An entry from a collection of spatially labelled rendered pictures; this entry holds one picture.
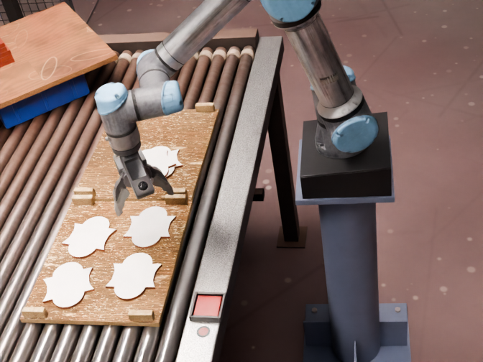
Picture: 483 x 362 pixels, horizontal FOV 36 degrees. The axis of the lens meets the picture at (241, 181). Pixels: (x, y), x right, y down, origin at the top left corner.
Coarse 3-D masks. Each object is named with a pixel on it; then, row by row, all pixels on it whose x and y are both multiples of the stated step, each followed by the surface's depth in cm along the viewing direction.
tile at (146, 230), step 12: (132, 216) 199; (144, 216) 198; (156, 216) 198; (168, 216) 197; (132, 228) 196; (144, 228) 195; (156, 228) 194; (168, 228) 194; (132, 240) 192; (144, 240) 192; (156, 240) 191
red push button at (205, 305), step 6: (198, 300) 176; (204, 300) 176; (210, 300) 176; (216, 300) 175; (198, 306) 175; (204, 306) 175; (210, 306) 174; (216, 306) 174; (198, 312) 173; (204, 312) 173; (210, 312) 173; (216, 312) 173
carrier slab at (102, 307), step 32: (64, 224) 202; (128, 224) 198; (64, 256) 193; (96, 256) 191; (160, 256) 188; (96, 288) 183; (160, 288) 180; (32, 320) 179; (64, 320) 177; (96, 320) 175; (128, 320) 174; (160, 320) 173
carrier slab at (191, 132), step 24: (144, 120) 233; (168, 120) 231; (192, 120) 229; (216, 120) 229; (144, 144) 223; (168, 144) 222; (192, 144) 220; (96, 168) 218; (192, 168) 212; (96, 192) 210; (192, 192) 204
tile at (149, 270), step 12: (120, 264) 186; (132, 264) 186; (144, 264) 185; (156, 264) 185; (120, 276) 184; (132, 276) 183; (144, 276) 182; (120, 288) 180; (132, 288) 180; (144, 288) 180
